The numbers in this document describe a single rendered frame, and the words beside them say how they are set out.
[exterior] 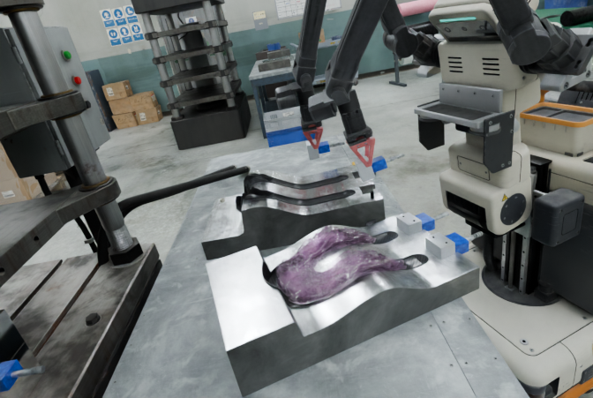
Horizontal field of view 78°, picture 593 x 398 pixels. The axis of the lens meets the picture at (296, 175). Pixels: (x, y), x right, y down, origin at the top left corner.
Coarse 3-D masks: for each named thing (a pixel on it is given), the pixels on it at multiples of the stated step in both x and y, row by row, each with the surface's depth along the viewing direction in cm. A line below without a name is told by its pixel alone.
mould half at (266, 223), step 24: (288, 192) 108; (312, 192) 109; (360, 192) 102; (216, 216) 111; (240, 216) 109; (264, 216) 97; (288, 216) 98; (312, 216) 98; (336, 216) 98; (360, 216) 99; (384, 216) 99; (216, 240) 99; (240, 240) 100; (264, 240) 100; (288, 240) 100
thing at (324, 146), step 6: (306, 144) 127; (324, 144) 127; (330, 144) 128; (336, 144) 128; (342, 144) 128; (312, 150) 126; (318, 150) 127; (324, 150) 127; (312, 156) 127; (318, 156) 127
